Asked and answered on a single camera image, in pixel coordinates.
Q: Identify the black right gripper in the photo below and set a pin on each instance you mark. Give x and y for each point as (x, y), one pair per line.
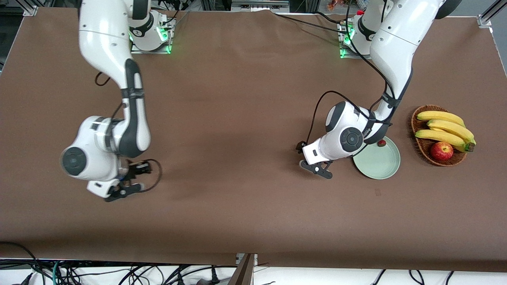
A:
(137, 169)

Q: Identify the red strawberry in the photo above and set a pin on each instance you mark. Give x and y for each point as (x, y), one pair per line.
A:
(382, 143)

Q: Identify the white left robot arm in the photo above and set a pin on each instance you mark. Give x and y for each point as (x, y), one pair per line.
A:
(396, 43)

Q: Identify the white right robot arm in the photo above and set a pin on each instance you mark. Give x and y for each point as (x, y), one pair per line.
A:
(103, 31)

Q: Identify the pale green round plate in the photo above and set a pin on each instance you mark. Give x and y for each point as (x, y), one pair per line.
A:
(380, 162)

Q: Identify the table cover sheet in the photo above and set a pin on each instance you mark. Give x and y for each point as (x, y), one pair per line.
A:
(253, 217)

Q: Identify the brown wicker basket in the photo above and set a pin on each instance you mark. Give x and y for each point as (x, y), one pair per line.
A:
(424, 152)

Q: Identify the black floor plug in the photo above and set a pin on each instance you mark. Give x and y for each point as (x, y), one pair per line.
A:
(214, 277)

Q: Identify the yellow banana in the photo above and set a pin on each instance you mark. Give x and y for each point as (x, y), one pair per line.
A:
(451, 127)
(439, 136)
(439, 116)

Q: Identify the red apple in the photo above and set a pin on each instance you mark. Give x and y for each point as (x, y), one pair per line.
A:
(441, 151)

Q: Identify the orange colourful background items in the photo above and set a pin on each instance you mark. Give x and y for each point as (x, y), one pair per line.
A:
(334, 4)

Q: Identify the grey background device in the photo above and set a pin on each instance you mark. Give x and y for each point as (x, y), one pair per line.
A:
(259, 6)

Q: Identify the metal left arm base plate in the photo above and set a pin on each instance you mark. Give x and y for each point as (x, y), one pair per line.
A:
(348, 55)

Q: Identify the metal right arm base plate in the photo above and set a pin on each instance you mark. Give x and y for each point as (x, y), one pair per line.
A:
(154, 51)

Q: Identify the table frame post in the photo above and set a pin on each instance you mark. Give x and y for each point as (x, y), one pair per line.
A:
(243, 273)

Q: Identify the aluminium frame profile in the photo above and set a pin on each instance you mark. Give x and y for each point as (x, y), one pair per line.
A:
(491, 14)
(31, 8)

